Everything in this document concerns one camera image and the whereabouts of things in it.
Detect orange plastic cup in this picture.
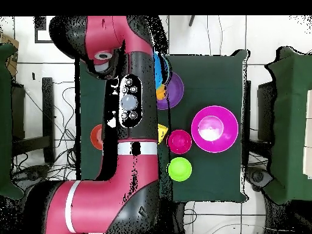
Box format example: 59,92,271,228
155,83,168,101

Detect purple plastic bowl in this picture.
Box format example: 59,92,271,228
156,71,185,111

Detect blue plastic bowl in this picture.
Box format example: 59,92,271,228
153,51,170,90

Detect yellow plastic cup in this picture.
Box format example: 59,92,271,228
157,123,169,145

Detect small red plastic bowl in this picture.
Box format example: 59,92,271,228
166,129,193,155

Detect small green plastic bowl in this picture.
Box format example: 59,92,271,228
167,157,193,182

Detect orange plastic bowl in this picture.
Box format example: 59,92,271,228
90,124,104,151

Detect large pink plastic bowl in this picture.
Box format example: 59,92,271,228
191,105,239,154

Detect dark green table cloth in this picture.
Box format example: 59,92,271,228
74,48,250,204

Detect black metal stand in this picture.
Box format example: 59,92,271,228
243,80,252,149
10,77,55,164

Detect black box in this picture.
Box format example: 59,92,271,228
257,81,277,142

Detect green-clothed side table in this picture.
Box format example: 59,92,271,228
0,43,25,200
264,46,312,205

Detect cardboard box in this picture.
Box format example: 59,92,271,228
0,32,20,77

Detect tangle of floor cables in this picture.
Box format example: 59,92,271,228
10,81,79,182

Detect black pedestal leg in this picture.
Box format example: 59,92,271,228
12,165,51,190
245,166,273,192

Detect black square floor frame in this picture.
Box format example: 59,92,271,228
34,15,55,44

